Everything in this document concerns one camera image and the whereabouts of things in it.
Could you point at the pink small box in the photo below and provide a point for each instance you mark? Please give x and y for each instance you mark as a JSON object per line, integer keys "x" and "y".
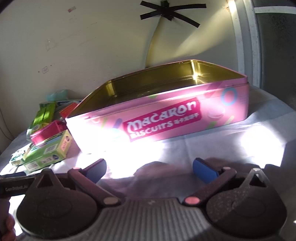
{"x": 46, "y": 132}

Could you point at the yellow green carton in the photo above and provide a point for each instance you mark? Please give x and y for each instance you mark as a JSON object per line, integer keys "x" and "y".
{"x": 62, "y": 143}

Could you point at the teal plush toy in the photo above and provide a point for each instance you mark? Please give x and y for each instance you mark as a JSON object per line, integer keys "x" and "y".
{"x": 57, "y": 95}

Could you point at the green white toothpaste box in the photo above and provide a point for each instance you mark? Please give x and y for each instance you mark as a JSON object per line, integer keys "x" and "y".
{"x": 67, "y": 103}

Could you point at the black tape star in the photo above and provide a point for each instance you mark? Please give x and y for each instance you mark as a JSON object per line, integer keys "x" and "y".
{"x": 171, "y": 11}

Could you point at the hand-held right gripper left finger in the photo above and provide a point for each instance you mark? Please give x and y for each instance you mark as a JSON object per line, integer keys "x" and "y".
{"x": 97, "y": 170}

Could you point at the person's left hand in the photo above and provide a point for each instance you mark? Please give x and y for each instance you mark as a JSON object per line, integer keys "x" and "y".
{"x": 8, "y": 228}

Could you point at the dark glass door pane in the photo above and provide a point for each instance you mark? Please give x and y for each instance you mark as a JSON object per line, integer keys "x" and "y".
{"x": 277, "y": 46}

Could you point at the white door frame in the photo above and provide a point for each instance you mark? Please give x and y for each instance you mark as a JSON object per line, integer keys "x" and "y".
{"x": 241, "y": 34}

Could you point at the white green printed packet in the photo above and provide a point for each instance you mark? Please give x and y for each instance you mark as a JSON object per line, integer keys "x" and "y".
{"x": 18, "y": 157}

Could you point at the green foil snack packet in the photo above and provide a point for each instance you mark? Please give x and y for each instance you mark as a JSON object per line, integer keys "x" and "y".
{"x": 42, "y": 114}

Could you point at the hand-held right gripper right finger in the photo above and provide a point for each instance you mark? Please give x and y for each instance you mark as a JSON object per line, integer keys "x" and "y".
{"x": 204, "y": 170}

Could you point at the red cigarette box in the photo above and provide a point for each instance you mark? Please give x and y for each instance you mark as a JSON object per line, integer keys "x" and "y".
{"x": 68, "y": 110}

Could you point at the clear wall hook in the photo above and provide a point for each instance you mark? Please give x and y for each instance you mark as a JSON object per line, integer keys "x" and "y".
{"x": 50, "y": 45}

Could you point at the small red wall sticker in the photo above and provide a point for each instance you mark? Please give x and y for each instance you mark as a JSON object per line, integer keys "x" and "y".
{"x": 72, "y": 9}

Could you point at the pale green box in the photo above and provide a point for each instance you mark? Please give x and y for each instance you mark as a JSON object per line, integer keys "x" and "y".
{"x": 39, "y": 163}

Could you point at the square outlined wall sticker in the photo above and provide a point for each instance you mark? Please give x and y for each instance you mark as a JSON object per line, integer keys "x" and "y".
{"x": 44, "y": 69}

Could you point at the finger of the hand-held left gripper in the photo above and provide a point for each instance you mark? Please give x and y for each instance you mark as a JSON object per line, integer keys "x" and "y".
{"x": 17, "y": 174}

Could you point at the pink biscuit tin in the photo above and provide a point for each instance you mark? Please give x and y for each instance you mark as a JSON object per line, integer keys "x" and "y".
{"x": 161, "y": 111}

